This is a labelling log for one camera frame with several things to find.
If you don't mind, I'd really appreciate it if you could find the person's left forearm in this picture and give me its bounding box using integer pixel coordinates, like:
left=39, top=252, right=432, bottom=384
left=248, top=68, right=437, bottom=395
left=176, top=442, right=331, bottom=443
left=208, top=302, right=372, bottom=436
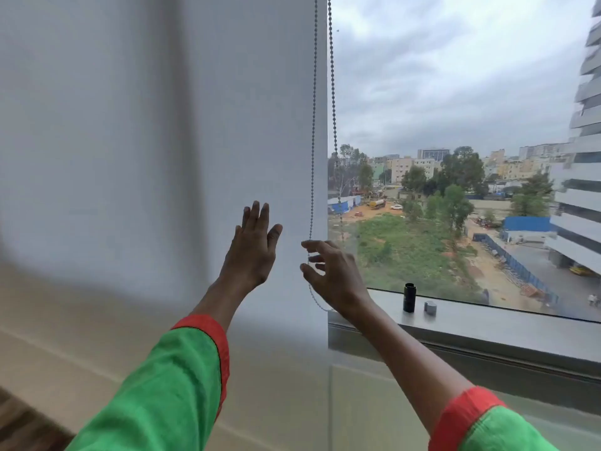
left=190, top=274, right=257, bottom=334

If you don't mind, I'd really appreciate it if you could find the person's left green sleeve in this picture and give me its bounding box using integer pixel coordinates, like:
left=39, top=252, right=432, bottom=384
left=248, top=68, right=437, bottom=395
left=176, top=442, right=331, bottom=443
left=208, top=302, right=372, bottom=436
left=65, top=314, right=231, bottom=451

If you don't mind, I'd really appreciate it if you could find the person's green sleeve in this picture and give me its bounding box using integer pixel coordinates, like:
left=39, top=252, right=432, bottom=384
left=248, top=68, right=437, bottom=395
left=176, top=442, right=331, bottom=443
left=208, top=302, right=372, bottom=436
left=428, top=386, right=560, bottom=451
left=65, top=314, right=231, bottom=451

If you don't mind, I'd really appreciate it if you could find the grey aluminium window frame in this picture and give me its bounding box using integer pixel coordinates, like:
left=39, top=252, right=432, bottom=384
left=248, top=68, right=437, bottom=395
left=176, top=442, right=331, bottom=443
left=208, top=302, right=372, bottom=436
left=327, top=288, right=601, bottom=414

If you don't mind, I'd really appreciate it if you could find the person's left hand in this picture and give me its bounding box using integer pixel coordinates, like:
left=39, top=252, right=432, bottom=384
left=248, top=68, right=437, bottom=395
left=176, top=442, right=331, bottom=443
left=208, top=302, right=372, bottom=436
left=219, top=200, right=284, bottom=293

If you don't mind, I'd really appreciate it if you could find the white bead chain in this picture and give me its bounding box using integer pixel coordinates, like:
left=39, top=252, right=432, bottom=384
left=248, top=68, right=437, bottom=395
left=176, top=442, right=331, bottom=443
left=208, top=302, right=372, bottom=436
left=305, top=0, right=346, bottom=314

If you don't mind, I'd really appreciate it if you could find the person's right hand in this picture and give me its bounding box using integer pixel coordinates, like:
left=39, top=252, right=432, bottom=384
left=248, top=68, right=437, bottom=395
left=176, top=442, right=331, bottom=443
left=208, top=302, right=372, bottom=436
left=300, top=239, right=372, bottom=320

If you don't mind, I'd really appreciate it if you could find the person's right green sleeve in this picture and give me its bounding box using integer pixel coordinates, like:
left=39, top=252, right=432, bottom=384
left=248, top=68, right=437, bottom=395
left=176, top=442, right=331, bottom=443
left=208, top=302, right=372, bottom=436
left=428, top=386, right=560, bottom=451

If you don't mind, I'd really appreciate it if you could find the white roller blind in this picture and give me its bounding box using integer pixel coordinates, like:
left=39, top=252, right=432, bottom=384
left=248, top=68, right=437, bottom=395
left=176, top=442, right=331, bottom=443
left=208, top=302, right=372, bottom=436
left=0, top=0, right=331, bottom=353

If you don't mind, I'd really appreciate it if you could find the person's right forearm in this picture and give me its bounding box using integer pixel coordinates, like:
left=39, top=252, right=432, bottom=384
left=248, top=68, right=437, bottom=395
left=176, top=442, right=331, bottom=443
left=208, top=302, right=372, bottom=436
left=336, top=295, right=475, bottom=437

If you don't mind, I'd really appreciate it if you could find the tall white balconied building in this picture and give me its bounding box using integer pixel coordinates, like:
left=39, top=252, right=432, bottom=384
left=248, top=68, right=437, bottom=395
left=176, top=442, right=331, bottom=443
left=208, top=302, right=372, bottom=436
left=544, top=0, right=601, bottom=277

